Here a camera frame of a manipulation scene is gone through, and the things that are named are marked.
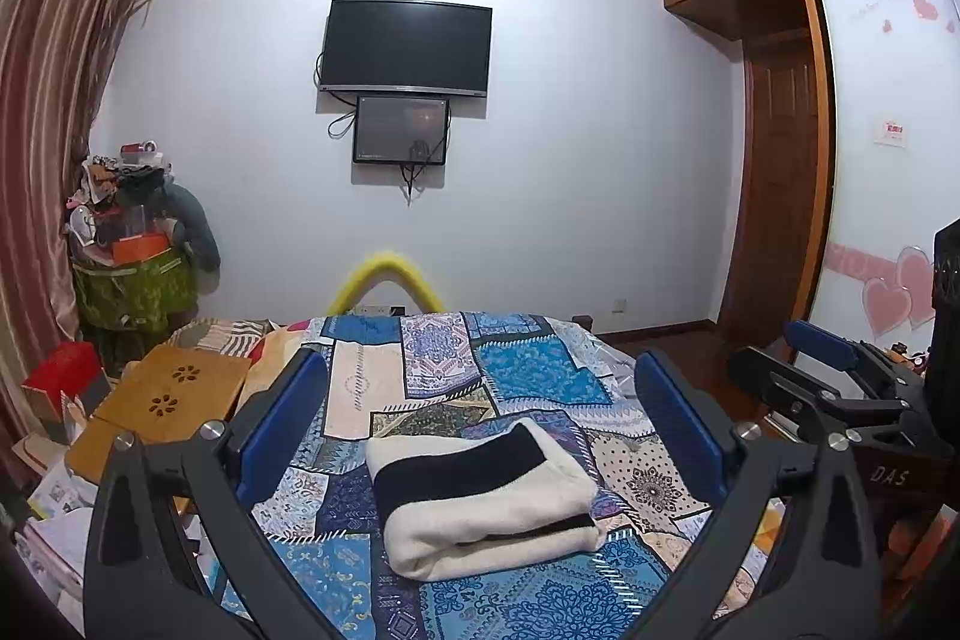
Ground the striped beige pillow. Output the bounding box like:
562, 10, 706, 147
169, 319, 271, 356

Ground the wall-mounted black television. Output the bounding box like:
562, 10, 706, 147
317, 0, 494, 100

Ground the blue patchwork blanket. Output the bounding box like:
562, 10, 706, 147
191, 310, 773, 640

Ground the white heart-decorated sliding door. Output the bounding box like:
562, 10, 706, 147
799, 0, 960, 356

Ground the orange box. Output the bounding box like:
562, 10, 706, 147
112, 233, 172, 262

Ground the pile of clutter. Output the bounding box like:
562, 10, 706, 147
67, 139, 177, 266

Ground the yellow foam tube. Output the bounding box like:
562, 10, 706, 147
328, 250, 443, 315

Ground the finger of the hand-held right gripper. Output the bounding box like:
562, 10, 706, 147
726, 346, 845, 435
784, 320, 867, 372

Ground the small black wall monitor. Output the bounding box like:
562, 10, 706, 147
352, 95, 451, 166

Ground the striped brown curtain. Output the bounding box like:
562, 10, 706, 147
0, 0, 162, 461

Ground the wooden folding lap table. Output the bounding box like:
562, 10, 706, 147
66, 344, 252, 483

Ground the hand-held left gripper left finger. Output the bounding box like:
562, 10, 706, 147
82, 347, 353, 640

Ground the black monitor cable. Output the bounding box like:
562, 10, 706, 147
401, 139, 440, 206

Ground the black and cream striped sweater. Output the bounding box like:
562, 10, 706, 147
365, 416, 605, 582

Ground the red box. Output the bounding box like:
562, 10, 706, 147
21, 341, 113, 423

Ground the black television cable loop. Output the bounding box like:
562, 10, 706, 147
326, 89, 357, 139

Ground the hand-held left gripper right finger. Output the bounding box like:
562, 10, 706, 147
630, 349, 882, 640

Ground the pile of white papers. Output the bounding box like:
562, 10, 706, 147
15, 452, 106, 633

